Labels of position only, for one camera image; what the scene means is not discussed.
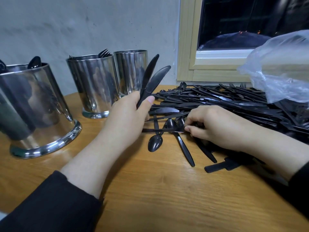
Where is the person's left hand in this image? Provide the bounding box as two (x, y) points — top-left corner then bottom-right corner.
(101, 91), (156, 153)

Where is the dark parked car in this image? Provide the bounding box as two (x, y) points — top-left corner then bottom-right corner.
(200, 31), (273, 50)

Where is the person's right hand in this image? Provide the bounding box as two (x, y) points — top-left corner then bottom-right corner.
(184, 105), (257, 153)

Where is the pile of black plastic cutlery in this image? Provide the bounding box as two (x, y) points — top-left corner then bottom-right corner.
(142, 82), (309, 174)

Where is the clear plastic bag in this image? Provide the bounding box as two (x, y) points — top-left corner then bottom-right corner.
(238, 30), (309, 105)

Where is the person's right forearm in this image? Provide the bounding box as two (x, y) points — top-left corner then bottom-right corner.
(244, 133), (309, 220)

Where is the person's left forearm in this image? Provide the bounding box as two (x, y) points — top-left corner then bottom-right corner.
(0, 138), (131, 232)

